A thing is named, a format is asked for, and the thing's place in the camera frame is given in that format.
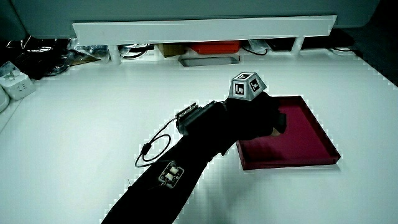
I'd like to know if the dark red square plate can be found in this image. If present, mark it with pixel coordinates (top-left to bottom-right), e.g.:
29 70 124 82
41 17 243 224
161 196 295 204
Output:
235 95 341 171

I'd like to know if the person's right hand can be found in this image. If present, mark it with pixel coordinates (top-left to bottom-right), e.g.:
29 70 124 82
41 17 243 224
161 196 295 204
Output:
223 72 287 143

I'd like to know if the thin black cable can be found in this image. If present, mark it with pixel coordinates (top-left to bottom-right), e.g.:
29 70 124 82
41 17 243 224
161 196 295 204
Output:
241 45 269 57

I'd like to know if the white raised shelf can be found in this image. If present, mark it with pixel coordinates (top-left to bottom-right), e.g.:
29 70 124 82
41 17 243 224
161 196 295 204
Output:
72 14 338 66

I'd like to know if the pile of black cables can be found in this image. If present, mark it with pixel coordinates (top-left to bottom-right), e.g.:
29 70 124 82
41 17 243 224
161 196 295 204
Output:
0 36 77 81

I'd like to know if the orange red box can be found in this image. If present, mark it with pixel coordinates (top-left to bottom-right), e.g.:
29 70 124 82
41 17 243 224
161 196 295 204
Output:
188 40 242 55

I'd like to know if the black cable with white cord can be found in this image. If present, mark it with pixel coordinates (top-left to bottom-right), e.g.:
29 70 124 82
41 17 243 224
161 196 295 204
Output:
326 45 358 57

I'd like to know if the person's right forearm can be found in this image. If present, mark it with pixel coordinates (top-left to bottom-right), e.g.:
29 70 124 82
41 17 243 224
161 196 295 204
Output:
101 100 238 224

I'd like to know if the black glove cable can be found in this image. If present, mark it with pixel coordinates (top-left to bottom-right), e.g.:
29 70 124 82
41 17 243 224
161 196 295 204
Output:
134 116 178 169

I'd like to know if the flat grey tray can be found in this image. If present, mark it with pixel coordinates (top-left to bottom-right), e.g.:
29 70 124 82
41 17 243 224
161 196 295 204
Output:
177 54 241 67

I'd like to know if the black charger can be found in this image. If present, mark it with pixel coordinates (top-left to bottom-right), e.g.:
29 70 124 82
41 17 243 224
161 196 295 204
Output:
277 113 287 134

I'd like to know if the brown cardboard box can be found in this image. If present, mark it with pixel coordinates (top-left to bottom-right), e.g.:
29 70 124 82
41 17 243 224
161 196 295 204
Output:
156 43 188 58

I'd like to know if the white plug adapter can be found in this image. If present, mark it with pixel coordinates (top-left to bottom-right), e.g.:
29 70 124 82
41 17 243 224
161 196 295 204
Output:
0 60 37 101

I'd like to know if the clear plastic bag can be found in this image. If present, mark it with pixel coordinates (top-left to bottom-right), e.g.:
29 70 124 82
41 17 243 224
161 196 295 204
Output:
68 39 110 63

